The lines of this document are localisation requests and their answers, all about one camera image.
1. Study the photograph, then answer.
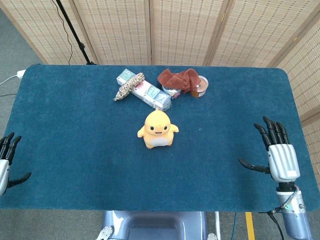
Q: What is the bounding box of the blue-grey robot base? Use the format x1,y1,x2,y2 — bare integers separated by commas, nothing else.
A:
101,210,208,240

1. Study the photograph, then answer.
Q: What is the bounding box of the white-blue tissue pack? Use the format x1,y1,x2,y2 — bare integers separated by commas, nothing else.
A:
116,68,173,111

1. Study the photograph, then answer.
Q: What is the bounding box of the thin black hanging cable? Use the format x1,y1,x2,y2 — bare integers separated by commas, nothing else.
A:
51,0,74,65

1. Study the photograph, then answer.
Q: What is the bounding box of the orange can with tan lid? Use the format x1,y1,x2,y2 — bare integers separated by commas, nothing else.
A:
190,75,210,99

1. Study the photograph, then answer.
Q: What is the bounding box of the yellow duck plush toy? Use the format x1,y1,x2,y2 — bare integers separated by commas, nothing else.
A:
136,108,180,150

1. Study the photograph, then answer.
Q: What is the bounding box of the black tripod stand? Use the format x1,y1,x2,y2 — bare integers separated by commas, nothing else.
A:
55,0,98,66

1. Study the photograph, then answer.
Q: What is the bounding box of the blue cable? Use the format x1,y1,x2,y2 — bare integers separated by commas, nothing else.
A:
232,211,238,240

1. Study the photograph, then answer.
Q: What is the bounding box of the reddish-brown towel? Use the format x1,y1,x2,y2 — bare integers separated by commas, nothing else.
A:
157,68,202,94

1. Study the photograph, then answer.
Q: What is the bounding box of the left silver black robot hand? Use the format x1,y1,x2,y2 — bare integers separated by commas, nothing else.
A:
0,132,32,196

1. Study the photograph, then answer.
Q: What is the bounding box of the white power cable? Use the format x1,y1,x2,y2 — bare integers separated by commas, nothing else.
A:
0,74,19,86

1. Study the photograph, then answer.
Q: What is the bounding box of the braided black-and-cream rope toy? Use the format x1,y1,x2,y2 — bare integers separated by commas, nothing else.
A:
113,72,146,102

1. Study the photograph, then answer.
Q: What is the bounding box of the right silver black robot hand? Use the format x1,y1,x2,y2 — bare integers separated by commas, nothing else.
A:
237,116,301,183

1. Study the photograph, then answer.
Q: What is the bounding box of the yellow floor tape strip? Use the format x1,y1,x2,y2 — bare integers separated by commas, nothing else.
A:
245,211,256,240

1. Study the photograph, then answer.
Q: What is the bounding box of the bamboo folding screen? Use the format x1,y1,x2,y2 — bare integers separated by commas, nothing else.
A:
0,0,320,181

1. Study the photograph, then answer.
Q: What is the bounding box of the white table leg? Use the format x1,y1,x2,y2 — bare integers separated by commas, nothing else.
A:
214,211,221,238

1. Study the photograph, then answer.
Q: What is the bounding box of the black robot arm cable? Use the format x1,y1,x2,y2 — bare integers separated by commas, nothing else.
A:
258,204,287,240

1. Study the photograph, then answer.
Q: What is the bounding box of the blue carpet table cover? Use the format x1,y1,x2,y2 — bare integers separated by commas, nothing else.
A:
0,64,320,213

